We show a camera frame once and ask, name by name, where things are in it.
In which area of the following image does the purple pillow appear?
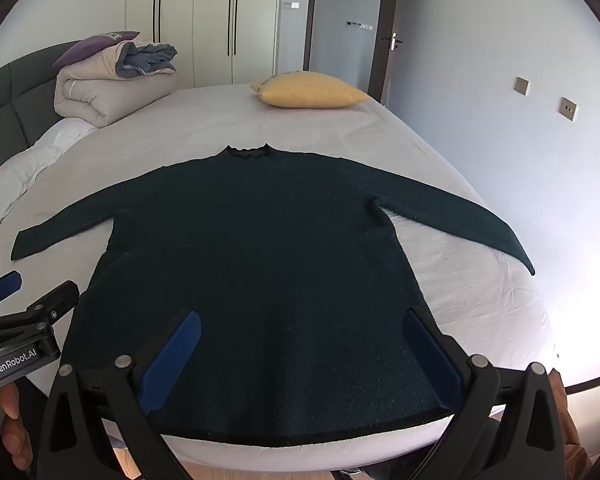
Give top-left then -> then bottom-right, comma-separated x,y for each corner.
52,31 -> 141,68

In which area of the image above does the white quilt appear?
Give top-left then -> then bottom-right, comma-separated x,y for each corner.
0,117 -> 98,256

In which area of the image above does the dark grey padded headboard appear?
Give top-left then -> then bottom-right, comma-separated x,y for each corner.
0,40 -> 88,186

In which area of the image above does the person's left hand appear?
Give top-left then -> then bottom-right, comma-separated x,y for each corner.
0,383 -> 34,471

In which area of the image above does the yellow pillow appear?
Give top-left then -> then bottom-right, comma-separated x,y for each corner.
250,71 -> 370,109

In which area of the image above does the folded beige duvet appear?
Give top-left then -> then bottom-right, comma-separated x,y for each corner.
54,39 -> 178,128

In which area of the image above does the dark brown door frame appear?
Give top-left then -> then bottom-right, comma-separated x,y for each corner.
304,0 -> 388,73

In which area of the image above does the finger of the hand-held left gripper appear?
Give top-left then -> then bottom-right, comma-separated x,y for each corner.
0,270 -> 22,311
17,280 -> 80,324

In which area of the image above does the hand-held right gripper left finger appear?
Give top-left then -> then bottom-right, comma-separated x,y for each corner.
36,308 -> 202,480

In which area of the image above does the grey-blue cloth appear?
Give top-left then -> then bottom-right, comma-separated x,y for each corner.
116,42 -> 178,80

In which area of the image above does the dark green sweater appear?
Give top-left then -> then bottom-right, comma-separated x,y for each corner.
11,142 -> 536,447

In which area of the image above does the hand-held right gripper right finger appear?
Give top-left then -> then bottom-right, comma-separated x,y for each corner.
402,306 -> 566,480

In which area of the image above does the cream wardrobe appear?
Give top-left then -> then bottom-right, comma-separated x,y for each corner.
125,0 -> 285,88

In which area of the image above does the bed with white sheet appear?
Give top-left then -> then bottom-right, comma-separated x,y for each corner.
0,80 -> 561,473

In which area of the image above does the dark brown door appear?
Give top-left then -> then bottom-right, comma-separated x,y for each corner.
367,0 -> 406,106

